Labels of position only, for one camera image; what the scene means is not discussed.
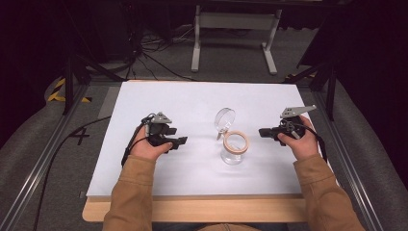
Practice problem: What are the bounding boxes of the clear glass jar hinged lid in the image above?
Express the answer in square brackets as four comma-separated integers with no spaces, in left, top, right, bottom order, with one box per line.
[214,107,251,167]

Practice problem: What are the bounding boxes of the person's right hand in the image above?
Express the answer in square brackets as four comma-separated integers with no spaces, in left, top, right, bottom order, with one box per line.
[276,115,320,162]

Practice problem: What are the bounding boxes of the person's left hand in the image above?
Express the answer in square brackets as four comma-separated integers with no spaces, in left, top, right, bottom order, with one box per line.
[129,126,174,162]

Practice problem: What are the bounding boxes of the black tripod stand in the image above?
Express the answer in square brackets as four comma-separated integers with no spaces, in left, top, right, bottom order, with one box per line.
[61,52,127,116]
[284,59,339,122]

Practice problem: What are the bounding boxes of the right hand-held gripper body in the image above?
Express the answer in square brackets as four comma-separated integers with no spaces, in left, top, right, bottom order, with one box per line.
[271,104,318,147]

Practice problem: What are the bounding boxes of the wooden table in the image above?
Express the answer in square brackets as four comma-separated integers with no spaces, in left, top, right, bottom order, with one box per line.
[82,192,310,224]

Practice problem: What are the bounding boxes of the white metal stand frame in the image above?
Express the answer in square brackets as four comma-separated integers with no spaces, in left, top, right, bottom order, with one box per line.
[191,4,284,77]

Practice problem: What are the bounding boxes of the yellow black floor tape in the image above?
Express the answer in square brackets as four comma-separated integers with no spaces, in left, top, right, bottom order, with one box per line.
[47,77,93,104]

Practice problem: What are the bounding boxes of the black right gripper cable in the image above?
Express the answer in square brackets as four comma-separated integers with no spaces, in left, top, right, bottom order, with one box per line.
[296,122,328,164]

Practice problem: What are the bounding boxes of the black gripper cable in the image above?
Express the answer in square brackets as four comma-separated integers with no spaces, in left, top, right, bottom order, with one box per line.
[33,115,152,231]
[296,122,328,164]

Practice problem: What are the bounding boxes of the bundle of black floor cables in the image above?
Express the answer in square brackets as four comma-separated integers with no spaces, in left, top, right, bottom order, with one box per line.
[126,23,198,83]

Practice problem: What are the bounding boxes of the aluminium rail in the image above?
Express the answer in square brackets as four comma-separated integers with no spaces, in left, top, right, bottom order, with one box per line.
[311,90,385,231]
[0,82,91,231]

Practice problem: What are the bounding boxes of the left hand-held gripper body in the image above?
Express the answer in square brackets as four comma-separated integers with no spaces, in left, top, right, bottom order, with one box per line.
[140,112,173,149]

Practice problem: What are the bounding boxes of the white table cover sheet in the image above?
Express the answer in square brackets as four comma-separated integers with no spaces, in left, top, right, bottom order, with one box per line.
[86,80,323,197]

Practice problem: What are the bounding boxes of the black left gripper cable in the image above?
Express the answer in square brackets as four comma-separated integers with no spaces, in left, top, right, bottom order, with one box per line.
[33,115,152,231]

